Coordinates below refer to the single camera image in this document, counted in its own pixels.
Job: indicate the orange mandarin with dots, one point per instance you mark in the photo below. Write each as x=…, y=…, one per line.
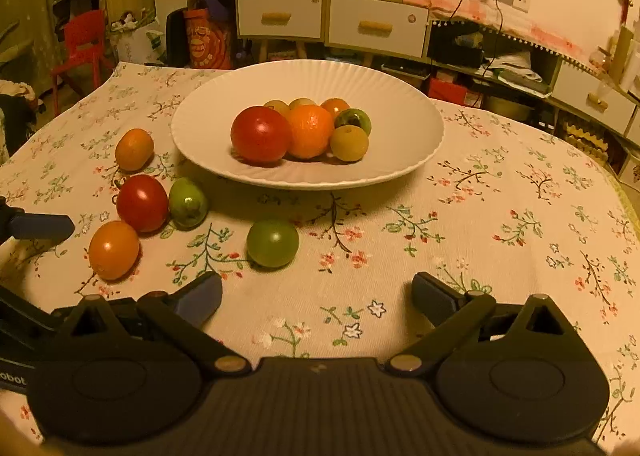
x=310, y=130
x=134, y=149

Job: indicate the red tomato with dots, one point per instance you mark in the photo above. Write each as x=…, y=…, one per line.
x=142, y=203
x=261, y=134

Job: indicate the egg carton stack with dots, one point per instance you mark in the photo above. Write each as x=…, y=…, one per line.
x=587, y=135

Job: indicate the stack of papers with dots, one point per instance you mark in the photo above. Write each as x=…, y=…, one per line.
x=515, y=68

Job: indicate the dark and beige cloth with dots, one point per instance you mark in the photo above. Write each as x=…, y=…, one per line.
x=15, y=105

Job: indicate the white ribbed plate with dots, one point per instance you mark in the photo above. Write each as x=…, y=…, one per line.
x=400, y=135

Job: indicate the wooden drawer cabinet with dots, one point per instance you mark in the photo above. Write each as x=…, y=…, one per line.
x=327, y=30

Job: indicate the yellow tomato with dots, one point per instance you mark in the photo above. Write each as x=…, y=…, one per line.
x=349, y=142

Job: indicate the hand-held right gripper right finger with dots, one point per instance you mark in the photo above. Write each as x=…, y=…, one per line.
x=435, y=297

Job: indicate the black upright case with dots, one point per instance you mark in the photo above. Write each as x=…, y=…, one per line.
x=175, y=38

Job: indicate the red box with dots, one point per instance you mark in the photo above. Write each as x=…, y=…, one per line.
x=447, y=90

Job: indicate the floral tablecloth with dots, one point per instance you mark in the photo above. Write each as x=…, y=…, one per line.
x=500, y=246

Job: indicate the white drawer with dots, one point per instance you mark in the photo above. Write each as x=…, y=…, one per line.
x=375, y=10
x=580, y=85
x=295, y=5

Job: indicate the white patterned box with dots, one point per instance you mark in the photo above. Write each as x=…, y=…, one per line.
x=630, y=165

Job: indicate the green tomato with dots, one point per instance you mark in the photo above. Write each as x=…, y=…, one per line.
x=188, y=202
x=272, y=243
x=353, y=119

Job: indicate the white plastic bags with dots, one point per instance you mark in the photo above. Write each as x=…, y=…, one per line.
x=137, y=43

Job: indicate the black appliance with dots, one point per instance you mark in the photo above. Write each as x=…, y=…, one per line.
x=455, y=50

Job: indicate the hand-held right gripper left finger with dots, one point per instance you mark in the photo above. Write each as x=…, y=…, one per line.
x=200, y=296

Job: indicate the yellow-green tomato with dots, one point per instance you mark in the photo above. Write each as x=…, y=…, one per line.
x=276, y=107
x=301, y=103

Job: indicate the red patterned barrel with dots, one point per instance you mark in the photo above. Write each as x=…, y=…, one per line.
x=207, y=43

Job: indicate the pink patterned cloth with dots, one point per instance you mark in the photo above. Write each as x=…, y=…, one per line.
x=480, y=10

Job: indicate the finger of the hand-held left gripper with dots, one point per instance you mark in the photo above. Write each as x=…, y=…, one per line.
x=40, y=227
x=25, y=311

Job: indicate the red plastic chair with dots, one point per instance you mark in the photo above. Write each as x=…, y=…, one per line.
x=82, y=43

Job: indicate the cardboard tube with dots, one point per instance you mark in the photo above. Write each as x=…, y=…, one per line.
x=622, y=53

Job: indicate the orange tomato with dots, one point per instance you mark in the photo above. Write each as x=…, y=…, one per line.
x=335, y=107
x=114, y=250

